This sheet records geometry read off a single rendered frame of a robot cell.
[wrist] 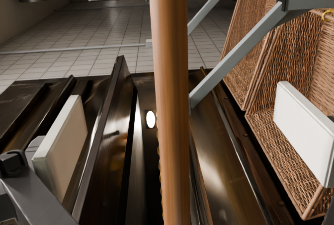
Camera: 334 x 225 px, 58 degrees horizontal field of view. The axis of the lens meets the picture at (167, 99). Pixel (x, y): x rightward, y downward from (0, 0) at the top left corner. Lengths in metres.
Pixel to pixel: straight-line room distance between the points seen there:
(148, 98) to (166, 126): 1.62
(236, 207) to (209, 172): 0.19
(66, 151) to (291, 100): 0.13
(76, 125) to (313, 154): 0.13
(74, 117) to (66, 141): 0.02
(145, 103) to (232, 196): 1.09
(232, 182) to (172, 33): 0.81
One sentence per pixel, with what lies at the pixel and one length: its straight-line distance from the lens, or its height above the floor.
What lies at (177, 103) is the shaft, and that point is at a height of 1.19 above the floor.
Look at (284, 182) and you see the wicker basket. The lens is 1.00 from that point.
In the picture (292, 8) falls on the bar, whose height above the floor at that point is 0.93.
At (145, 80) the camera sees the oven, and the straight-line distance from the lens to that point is 1.85.
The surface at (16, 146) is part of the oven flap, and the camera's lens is 1.38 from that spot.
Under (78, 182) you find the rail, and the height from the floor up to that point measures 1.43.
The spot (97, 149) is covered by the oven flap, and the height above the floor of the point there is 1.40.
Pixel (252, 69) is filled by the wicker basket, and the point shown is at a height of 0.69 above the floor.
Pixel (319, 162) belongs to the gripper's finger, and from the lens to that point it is 0.17.
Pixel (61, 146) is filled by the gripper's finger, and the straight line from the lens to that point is 0.16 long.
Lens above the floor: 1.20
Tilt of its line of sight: 1 degrees down
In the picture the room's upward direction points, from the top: 94 degrees counter-clockwise
